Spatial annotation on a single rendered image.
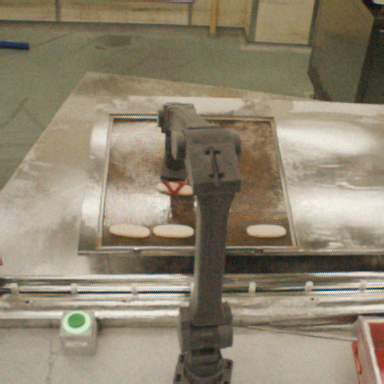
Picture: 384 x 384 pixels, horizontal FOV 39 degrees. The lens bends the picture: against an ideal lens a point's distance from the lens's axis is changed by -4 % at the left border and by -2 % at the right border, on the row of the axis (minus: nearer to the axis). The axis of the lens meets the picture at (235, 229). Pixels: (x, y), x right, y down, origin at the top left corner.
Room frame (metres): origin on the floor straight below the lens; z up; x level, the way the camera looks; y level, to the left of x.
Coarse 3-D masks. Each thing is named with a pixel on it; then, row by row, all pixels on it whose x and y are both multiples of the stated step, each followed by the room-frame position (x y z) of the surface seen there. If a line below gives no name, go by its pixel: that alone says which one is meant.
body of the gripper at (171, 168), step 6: (168, 156) 1.09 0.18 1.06; (168, 162) 1.10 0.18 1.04; (174, 162) 1.09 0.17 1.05; (180, 162) 1.10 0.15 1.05; (162, 168) 1.10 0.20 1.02; (168, 168) 1.10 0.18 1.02; (174, 168) 1.10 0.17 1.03; (180, 168) 1.10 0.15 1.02; (162, 174) 1.08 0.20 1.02; (168, 174) 1.08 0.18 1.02; (174, 174) 1.08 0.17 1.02; (180, 174) 1.09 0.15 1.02; (186, 174) 1.09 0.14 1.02; (180, 180) 1.08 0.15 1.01
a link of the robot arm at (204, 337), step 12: (192, 324) 0.65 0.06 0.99; (192, 336) 0.63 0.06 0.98; (204, 336) 0.64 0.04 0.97; (216, 336) 0.64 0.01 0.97; (192, 348) 0.62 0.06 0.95; (204, 348) 0.63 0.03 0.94; (216, 348) 0.64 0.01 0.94; (192, 360) 0.62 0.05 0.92; (204, 360) 0.62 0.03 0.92; (216, 360) 0.63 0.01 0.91
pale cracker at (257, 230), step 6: (252, 228) 1.04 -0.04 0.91; (258, 228) 1.04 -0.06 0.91; (264, 228) 1.05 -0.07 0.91; (270, 228) 1.05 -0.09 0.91; (276, 228) 1.05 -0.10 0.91; (282, 228) 1.06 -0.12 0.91; (252, 234) 1.03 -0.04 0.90; (258, 234) 1.03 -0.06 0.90; (264, 234) 1.03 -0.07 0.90; (270, 234) 1.03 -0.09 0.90; (276, 234) 1.04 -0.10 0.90; (282, 234) 1.04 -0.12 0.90
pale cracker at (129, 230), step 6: (114, 228) 0.98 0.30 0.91; (120, 228) 0.98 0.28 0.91; (126, 228) 0.98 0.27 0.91; (132, 228) 0.99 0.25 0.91; (138, 228) 0.99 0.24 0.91; (144, 228) 0.99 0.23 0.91; (120, 234) 0.97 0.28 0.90; (126, 234) 0.97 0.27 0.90; (132, 234) 0.97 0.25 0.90; (138, 234) 0.97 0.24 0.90; (144, 234) 0.98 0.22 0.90
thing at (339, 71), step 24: (336, 0) 3.30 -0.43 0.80; (360, 0) 2.90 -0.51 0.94; (336, 24) 3.21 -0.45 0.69; (360, 24) 2.82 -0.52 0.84; (312, 48) 3.61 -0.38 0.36; (336, 48) 3.12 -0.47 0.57; (360, 48) 2.74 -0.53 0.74; (312, 72) 3.51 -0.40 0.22; (336, 72) 3.03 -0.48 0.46; (360, 72) 2.66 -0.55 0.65; (312, 96) 3.57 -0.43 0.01; (336, 96) 2.94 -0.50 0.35; (360, 96) 2.66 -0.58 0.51
